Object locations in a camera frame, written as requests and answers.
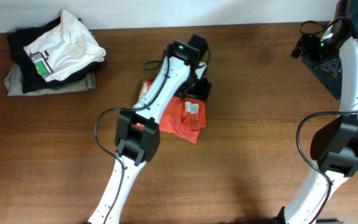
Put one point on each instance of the black folded garment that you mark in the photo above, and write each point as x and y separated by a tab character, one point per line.
32	80

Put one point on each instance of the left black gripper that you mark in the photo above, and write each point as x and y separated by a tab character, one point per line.
200	88

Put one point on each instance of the dark navy t-shirt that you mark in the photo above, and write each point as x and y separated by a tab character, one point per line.
334	148

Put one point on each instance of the white folded t-shirt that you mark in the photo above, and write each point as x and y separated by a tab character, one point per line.
67	48

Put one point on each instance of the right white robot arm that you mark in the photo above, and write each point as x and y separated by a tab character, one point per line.
340	34

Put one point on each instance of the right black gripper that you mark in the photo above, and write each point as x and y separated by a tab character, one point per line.
312	43

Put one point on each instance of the beige folded garment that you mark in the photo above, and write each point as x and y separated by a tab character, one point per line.
14	83

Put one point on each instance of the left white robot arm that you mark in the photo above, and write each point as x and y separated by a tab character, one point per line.
181	72

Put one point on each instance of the orange soccer t-shirt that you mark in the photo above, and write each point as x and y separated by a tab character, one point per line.
184	118

